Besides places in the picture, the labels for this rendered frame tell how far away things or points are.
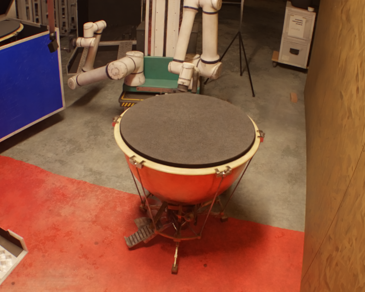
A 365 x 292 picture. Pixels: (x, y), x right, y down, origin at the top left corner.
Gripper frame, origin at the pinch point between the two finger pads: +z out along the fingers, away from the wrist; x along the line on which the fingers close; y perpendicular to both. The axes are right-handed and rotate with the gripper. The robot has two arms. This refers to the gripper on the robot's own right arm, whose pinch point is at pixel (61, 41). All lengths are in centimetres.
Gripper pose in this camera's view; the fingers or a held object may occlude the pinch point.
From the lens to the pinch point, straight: 317.0
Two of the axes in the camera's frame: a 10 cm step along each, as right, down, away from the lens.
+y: -1.6, 5.7, -8.1
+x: -0.6, 8.1, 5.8
